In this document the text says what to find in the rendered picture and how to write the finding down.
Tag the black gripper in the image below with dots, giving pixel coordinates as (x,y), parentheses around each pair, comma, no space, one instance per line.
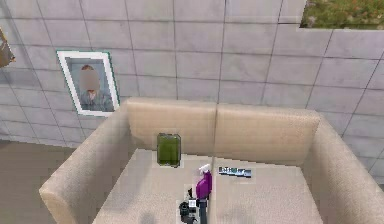
(184,210)

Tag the purple spray bottle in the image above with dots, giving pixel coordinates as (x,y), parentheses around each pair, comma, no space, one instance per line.
(204,186)

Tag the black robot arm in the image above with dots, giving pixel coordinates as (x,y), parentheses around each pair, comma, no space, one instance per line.
(202,211)

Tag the beige sofa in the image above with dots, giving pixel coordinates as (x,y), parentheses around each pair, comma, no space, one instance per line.
(260,140)

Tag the green cushion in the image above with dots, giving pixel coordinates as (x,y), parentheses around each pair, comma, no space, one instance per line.
(169,149)

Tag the black remote control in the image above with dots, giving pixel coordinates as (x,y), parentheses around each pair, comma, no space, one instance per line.
(234,171)

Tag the white framed portrait picture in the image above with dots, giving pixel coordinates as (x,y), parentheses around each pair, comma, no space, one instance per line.
(89,82)

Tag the window with garden view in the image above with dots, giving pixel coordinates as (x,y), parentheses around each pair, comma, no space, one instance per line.
(343,13)

